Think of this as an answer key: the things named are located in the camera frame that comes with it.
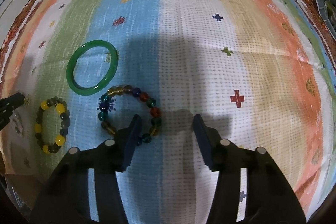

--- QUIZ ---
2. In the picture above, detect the striped colourful mat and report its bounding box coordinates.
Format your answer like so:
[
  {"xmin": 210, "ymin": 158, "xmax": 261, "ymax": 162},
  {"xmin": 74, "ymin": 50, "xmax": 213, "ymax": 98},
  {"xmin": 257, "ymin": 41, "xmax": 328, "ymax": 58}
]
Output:
[{"xmin": 1, "ymin": 0, "xmax": 335, "ymax": 223}]

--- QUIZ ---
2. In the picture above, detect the green jade bangle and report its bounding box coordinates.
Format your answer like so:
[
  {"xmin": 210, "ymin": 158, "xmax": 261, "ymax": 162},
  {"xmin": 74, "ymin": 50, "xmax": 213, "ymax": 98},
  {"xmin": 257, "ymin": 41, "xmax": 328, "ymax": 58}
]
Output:
[{"xmin": 66, "ymin": 39, "xmax": 118, "ymax": 97}]

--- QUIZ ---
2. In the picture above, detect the multicolour glass bead bracelet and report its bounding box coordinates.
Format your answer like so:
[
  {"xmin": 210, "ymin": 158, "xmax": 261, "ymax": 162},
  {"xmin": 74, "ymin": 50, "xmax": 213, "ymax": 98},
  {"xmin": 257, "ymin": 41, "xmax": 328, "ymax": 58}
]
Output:
[{"xmin": 97, "ymin": 84, "xmax": 162, "ymax": 147}]

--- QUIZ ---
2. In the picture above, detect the yellow and dark bead bracelet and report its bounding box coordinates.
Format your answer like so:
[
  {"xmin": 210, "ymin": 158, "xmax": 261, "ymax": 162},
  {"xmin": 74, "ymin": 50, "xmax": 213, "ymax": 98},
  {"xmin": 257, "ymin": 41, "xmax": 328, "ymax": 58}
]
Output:
[{"xmin": 34, "ymin": 97, "xmax": 71, "ymax": 155}]

